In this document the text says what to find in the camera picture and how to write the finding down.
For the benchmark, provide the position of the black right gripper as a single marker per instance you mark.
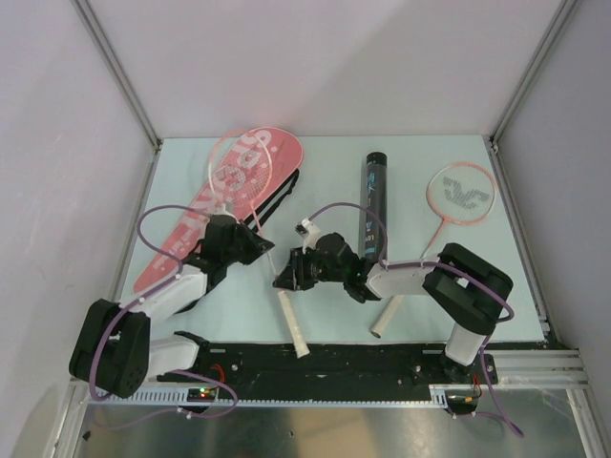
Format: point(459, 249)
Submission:
point(287, 279)

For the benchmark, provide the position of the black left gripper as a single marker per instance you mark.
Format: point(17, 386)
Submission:
point(257, 244)

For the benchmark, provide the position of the pink badminton racket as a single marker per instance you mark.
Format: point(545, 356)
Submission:
point(461, 193)
point(255, 171)

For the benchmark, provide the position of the pink racket cover bag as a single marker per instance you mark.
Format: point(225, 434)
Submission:
point(189, 229)

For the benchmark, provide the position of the black shuttlecock tube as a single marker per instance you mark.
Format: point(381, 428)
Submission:
point(374, 198)

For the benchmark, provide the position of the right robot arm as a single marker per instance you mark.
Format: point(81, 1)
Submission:
point(470, 290)

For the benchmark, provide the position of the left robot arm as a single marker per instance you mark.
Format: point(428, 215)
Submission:
point(114, 351)

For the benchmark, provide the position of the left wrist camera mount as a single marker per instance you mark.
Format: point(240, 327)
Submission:
point(226, 209)

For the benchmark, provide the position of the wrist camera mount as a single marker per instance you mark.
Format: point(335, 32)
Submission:
point(309, 232)
point(226, 209)

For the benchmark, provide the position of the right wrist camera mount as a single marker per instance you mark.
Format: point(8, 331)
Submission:
point(309, 232)

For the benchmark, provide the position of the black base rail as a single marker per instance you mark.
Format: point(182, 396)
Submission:
point(353, 373)

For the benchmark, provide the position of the left aluminium frame post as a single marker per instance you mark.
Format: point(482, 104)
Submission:
point(110, 58)

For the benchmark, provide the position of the aluminium frame post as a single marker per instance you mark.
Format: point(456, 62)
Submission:
point(543, 51)
point(110, 58)

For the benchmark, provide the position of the right aluminium frame post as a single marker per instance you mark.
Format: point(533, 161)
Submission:
point(543, 51)

